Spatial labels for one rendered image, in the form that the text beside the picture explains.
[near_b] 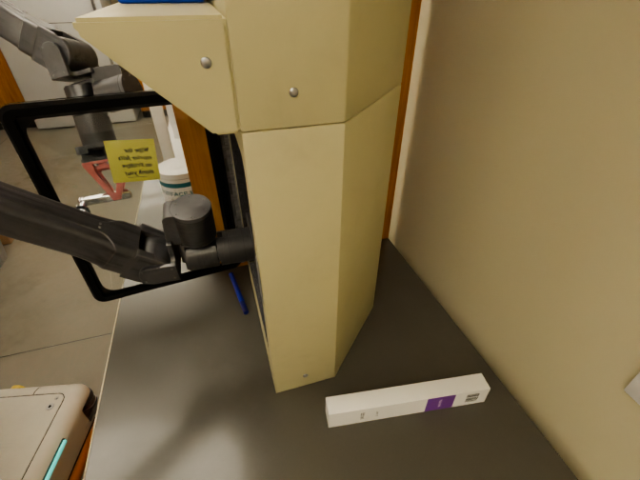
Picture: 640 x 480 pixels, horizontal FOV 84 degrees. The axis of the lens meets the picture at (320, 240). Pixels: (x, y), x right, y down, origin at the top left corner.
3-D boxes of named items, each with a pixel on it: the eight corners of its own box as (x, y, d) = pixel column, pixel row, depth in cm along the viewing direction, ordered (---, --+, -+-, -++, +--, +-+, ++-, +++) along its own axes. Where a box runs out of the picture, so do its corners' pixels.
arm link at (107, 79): (77, 51, 66) (36, 44, 58) (130, 36, 64) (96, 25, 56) (102, 118, 70) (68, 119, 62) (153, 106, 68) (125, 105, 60)
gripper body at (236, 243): (256, 210, 62) (212, 215, 60) (266, 243, 54) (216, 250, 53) (259, 239, 66) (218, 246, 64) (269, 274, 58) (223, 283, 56)
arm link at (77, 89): (79, 88, 67) (52, 82, 61) (110, 79, 65) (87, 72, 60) (91, 125, 68) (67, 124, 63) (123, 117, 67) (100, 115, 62)
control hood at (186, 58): (217, 70, 60) (207, -2, 54) (241, 134, 35) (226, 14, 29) (145, 73, 57) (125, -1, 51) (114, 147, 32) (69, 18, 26)
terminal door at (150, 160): (242, 266, 83) (210, 85, 60) (96, 304, 74) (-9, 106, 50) (241, 264, 84) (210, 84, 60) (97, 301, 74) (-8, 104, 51)
